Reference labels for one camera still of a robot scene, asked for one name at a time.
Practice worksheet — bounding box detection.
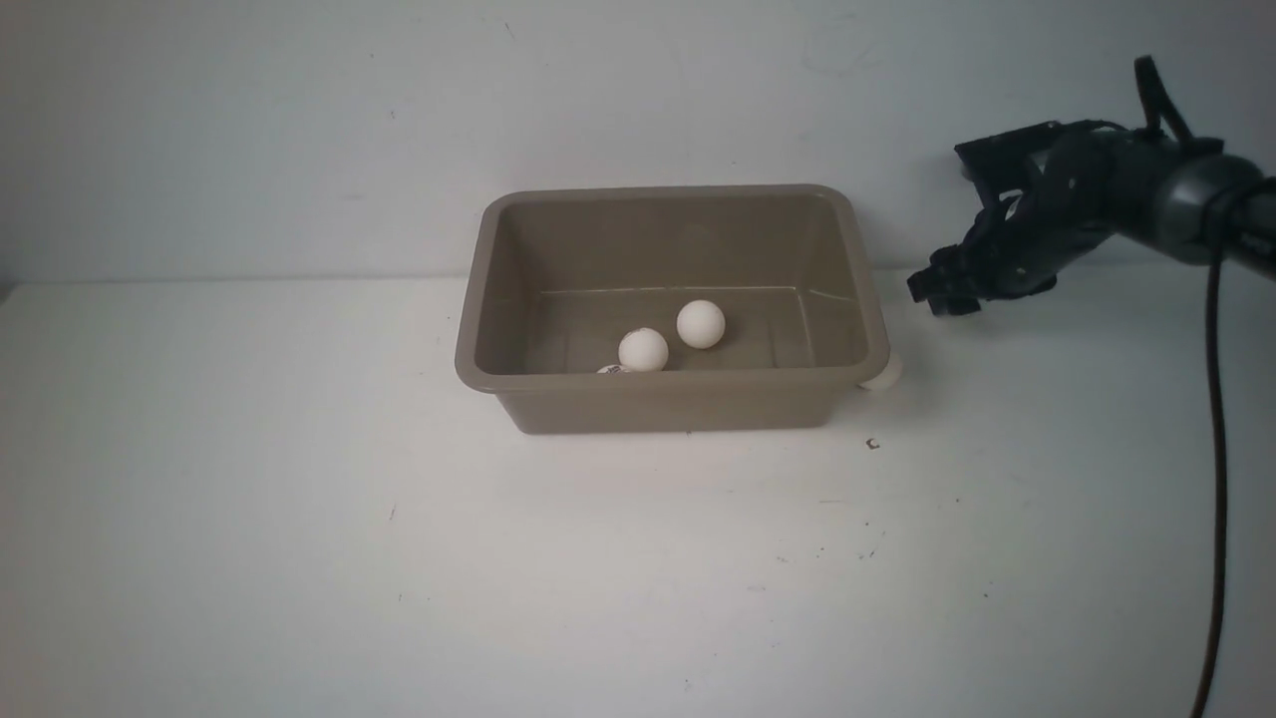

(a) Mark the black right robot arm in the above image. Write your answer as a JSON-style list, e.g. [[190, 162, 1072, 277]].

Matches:
[[907, 56, 1273, 315]]

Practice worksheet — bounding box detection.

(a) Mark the tan plastic bin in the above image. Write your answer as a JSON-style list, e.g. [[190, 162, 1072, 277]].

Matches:
[[456, 182, 889, 435]]

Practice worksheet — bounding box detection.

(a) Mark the black right camera cable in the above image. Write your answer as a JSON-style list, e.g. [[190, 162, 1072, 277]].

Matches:
[[1188, 249, 1231, 718]]

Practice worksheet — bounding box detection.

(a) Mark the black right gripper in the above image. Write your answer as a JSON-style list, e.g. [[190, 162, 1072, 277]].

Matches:
[[906, 120, 1108, 318]]

